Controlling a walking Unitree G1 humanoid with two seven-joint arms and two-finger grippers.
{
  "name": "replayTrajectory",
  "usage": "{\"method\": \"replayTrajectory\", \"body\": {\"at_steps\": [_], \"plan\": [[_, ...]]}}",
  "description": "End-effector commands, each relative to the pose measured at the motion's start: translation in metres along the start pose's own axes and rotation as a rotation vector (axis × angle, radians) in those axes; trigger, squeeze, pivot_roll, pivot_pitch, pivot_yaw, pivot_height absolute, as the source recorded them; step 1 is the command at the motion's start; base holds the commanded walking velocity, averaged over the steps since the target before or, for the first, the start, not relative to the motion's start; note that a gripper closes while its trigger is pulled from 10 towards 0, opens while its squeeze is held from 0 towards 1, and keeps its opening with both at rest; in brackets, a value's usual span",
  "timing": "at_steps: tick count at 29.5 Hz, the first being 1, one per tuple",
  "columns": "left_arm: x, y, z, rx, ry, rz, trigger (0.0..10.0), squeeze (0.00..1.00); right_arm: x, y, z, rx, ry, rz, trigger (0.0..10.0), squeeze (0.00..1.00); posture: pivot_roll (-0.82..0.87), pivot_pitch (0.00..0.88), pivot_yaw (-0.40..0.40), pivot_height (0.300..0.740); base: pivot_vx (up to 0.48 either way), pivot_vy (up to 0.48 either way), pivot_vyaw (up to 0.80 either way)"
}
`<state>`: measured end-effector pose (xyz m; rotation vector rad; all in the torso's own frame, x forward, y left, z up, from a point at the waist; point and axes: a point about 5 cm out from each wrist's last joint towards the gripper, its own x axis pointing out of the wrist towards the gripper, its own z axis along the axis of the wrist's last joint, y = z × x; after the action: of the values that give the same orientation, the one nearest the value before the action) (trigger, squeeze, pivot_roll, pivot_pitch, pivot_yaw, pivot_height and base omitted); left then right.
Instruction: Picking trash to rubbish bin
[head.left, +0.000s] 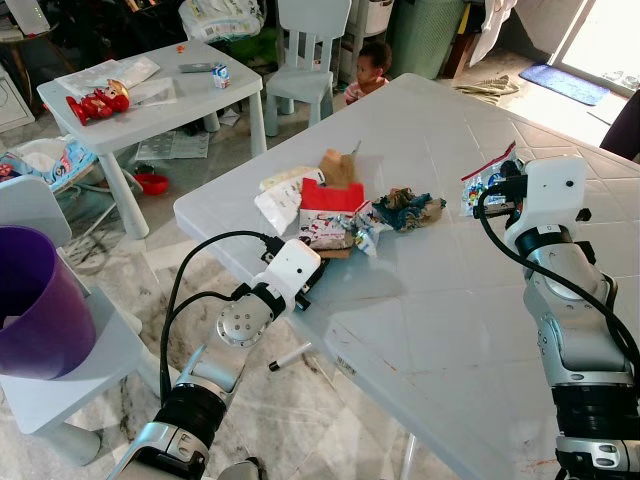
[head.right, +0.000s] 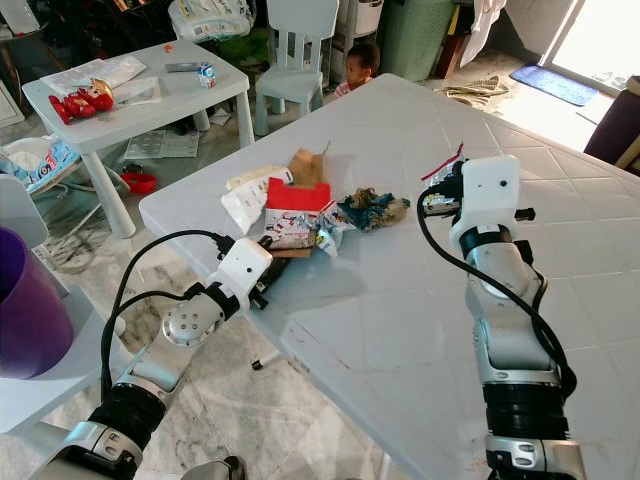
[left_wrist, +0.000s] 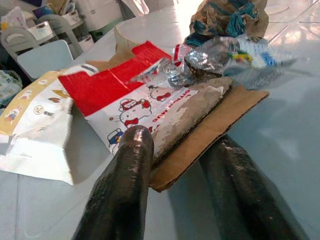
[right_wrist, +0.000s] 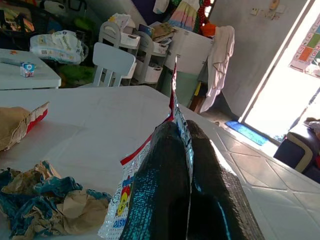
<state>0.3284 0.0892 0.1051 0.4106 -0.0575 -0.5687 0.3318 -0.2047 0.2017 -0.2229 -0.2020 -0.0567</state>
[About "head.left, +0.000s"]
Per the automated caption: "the colourful snack wrapper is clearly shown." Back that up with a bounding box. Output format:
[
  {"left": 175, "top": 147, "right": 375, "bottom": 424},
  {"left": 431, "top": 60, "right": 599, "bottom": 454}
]
[{"left": 460, "top": 143, "right": 523, "bottom": 219}]

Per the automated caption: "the purple plastic rubbish bin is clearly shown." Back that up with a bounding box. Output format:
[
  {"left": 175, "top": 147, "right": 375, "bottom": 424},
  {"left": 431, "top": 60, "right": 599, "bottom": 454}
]
[{"left": 0, "top": 225, "right": 98, "bottom": 381}]

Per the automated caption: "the black marker pen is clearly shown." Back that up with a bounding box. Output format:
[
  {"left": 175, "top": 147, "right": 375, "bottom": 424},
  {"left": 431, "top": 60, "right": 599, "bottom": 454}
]
[{"left": 267, "top": 343, "right": 313, "bottom": 372}]

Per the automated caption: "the silver crumpled wrapper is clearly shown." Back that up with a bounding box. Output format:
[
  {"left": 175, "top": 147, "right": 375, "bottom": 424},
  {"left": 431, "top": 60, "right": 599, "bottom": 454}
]
[{"left": 348, "top": 222, "right": 389, "bottom": 258}]

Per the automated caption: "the white crumpled pouch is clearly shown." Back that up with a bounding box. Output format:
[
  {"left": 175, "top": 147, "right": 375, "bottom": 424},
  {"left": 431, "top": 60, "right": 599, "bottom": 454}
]
[{"left": 254, "top": 168, "right": 328, "bottom": 236}]

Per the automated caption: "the red cardboard box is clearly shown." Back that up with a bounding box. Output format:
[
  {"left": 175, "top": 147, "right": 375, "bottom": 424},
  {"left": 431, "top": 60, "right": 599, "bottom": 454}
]
[{"left": 297, "top": 180, "right": 371, "bottom": 253}]

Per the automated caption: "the blue brown crumpled wrapper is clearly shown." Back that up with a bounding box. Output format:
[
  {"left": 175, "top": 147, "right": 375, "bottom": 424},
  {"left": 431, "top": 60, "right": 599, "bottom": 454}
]
[{"left": 372, "top": 186, "right": 448, "bottom": 235}]

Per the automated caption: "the beige striped floor cloth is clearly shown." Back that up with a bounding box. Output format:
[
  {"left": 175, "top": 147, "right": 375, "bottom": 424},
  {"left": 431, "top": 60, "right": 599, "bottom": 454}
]
[{"left": 455, "top": 75, "right": 521, "bottom": 106}]

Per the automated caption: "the blue door mat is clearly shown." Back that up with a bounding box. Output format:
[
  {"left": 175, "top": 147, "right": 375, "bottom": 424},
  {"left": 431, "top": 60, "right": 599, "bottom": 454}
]
[{"left": 518, "top": 64, "right": 611, "bottom": 107}]

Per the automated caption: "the brown cardboard piece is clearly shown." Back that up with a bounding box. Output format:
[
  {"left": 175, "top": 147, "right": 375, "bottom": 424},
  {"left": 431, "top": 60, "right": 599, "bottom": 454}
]
[{"left": 318, "top": 140, "right": 366, "bottom": 189}]

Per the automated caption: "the dark purple seat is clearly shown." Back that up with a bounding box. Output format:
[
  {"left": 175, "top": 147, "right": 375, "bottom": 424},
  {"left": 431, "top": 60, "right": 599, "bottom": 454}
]
[{"left": 600, "top": 88, "right": 640, "bottom": 161}]

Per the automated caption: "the large white plastic table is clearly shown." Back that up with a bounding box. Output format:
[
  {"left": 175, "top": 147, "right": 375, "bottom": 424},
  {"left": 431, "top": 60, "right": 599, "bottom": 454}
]
[{"left": 173, "top": 72, "right": 640, "bottom": 480}]

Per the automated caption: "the white hanging garment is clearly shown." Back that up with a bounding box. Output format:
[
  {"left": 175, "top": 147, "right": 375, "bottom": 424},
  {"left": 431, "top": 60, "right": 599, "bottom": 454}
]
[{"left": 470, "top": 0, "right": 518, "bottom": 68}]

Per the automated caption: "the green laundry basket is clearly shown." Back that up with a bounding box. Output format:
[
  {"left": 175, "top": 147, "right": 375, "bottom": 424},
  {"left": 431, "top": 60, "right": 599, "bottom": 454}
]
[{"left": 387, "top": 0, "right": 471, "bottom": 81}]

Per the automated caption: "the small child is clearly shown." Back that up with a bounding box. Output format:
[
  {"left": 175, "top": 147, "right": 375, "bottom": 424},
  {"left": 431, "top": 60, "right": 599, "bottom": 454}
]
[{"left": 343, "top": 40, "right": 393, "bottom": 106}]

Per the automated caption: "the grey robot leg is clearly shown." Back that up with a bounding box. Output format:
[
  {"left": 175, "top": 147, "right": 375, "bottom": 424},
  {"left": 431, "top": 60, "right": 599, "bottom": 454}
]
[{"left": 212, "top": 458, "right": 269, "bottom": 480}]

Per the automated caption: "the red plastic bowl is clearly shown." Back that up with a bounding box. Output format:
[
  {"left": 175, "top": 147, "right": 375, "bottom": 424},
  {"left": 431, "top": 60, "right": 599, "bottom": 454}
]
[{"left": 133, "top": 172, "right": 169, "bottom": 196}]

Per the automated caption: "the newspaper sheet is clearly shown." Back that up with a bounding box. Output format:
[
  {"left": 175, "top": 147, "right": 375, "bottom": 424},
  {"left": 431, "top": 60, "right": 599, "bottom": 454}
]
[{"left": 135, "top": 130, "right": 211, "bottom": 161}]

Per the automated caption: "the small white child table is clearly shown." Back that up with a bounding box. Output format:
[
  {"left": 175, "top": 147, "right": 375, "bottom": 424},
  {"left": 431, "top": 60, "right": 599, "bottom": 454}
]
[{"left": 37, "top": 42, "right": 268, "bottom": 241}]

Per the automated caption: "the white plastic child chair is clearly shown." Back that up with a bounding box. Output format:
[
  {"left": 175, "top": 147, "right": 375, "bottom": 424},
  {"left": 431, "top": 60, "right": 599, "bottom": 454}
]
[
  {"left": 0, "top": 177, "right": 166, "bottom": 468},
  {"left": 265, "top": 0, "right": 353, "bottom": 138}
]

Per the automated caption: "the diaper pack plastic bag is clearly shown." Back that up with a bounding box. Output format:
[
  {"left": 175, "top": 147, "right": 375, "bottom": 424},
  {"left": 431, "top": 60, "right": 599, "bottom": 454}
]
[{"left": 178, "top": 0, "right": 266, "bottom": 43}]

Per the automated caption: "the clear plastic bag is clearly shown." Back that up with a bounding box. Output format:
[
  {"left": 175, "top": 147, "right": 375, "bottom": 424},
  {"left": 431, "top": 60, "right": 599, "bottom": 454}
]
[{"left": 55, "top": 57, "right": 161, "bottom": 101}]

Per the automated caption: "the patterned baby bouncer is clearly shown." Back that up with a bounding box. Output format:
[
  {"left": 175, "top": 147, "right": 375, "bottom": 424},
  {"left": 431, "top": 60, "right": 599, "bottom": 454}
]
[{"left": 0, "top": 137, "right": 101, "bottom": 193}]

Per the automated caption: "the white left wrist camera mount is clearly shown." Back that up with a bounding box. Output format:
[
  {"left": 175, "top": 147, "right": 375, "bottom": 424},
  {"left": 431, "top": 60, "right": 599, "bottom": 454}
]
[{"left": 262, "top": 238, "right": 323, "bottom": 311}]

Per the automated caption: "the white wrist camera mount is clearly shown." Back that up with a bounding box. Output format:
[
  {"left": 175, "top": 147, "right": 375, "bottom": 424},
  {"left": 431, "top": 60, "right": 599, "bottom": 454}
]
[
  {"left": 262, "top": 238, "right": 323, "bottom": 311},
  {"left": 505, "top": 155, "right": 591, "bottom": 251}
]

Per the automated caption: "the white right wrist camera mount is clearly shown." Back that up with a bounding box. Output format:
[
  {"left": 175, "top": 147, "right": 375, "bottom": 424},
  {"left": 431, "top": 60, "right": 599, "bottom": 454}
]
[{"left": 505, "top": 155, "right": 591, "bottom": 251}]

